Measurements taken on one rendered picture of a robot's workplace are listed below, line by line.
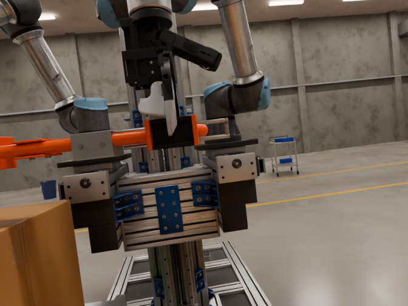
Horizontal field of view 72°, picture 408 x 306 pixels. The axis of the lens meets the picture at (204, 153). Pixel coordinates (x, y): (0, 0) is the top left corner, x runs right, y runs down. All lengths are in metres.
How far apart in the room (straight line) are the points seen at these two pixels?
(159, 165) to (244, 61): 0.54
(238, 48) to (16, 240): 0.82
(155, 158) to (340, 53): 12.90
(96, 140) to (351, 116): 13.28
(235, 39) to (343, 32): 13.17
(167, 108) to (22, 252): 0.37
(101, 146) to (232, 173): 0.56
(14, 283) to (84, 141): 0.27
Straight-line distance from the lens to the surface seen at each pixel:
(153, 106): 0.46
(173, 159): 1.17
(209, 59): 0.51
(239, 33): 1.01
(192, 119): 0.45
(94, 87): 11.69
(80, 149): 0.51
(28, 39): 1.28
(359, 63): 14.17
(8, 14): 1.16
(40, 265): 0.67
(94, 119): 1.11
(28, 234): 0.64
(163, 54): 0.49
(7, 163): 0.62
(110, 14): 0.71
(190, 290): 1.32
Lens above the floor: 1.06
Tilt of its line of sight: 3 degrees down
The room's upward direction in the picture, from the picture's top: 7 degrees counter-clockwise
